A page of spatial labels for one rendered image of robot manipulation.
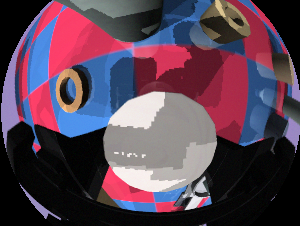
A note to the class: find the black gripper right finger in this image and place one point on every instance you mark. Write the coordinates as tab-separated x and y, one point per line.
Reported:
230	163

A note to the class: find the blue-grey cylinder with silhouette label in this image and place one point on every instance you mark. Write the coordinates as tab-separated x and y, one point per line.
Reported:
276	126

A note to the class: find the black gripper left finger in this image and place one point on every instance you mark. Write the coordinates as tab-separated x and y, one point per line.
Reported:
84	156

